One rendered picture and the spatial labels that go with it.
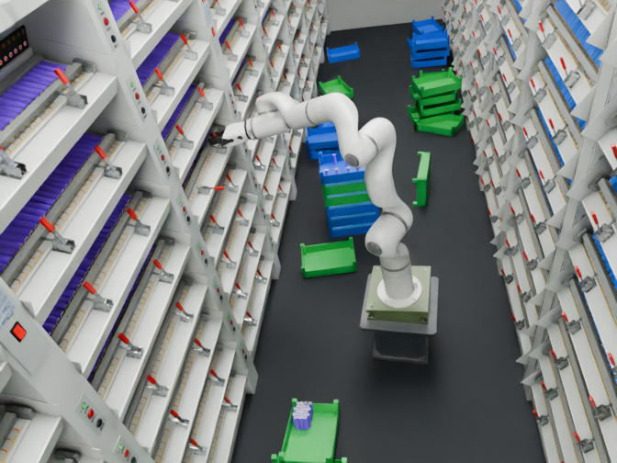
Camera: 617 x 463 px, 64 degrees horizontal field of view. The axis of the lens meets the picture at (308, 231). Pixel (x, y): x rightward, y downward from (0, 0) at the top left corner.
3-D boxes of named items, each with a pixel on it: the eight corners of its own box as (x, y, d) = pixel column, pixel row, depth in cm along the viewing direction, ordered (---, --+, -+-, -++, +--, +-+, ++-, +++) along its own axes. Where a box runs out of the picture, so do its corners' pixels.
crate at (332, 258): (353, 246, 289) (352, 236, 284) (357, 271, 274) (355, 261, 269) (302, 253, 292) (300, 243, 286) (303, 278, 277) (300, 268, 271)
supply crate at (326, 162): (372, 156, 284) (371, 144, 278) (376, 176, 269) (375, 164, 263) (319, 163, 286) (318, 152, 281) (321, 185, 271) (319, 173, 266)
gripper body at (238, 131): (252, 144, 194) (227, 150, 197) (257, 130, 202) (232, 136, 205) (244, 128, 190) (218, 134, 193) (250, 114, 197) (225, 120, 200)
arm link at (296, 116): (299, 79, 168) (248, 98, 191) (309, 126, 171) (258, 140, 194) (319, 76, 174) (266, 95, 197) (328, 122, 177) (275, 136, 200)
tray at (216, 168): (235, 141, 219) (237, 122, 213) (197, 235, 175) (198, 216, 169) (190, 130, 218) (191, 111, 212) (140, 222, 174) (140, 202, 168)
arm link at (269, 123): (249, 115, 190) (255, 139, 192) (281, 107, 186) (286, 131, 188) (257, 115, 198) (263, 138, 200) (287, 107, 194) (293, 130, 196)
